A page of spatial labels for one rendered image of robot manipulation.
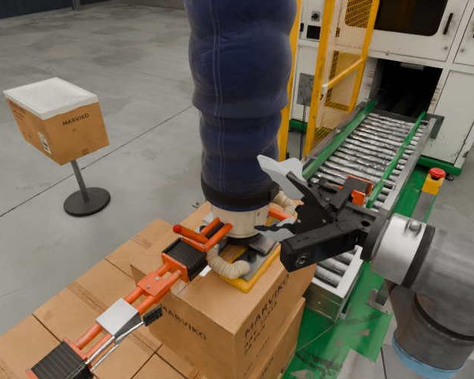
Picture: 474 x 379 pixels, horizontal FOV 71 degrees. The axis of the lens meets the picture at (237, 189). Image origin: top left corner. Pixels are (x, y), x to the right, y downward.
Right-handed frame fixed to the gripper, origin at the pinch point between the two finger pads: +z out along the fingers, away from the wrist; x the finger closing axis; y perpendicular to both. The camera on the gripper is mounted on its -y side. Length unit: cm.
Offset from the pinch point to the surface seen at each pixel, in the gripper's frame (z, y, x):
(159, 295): 19.1, -8.9, -32.5
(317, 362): -8, 63, -157
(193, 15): 25.6, 17.1, 22.0
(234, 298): 9.6, 7.9, -46.0
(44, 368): 24, -34, -30
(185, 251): 22.5, 4.0, -31.3
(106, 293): 85, 6, -103
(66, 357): 22.1, -30.0, -30.4
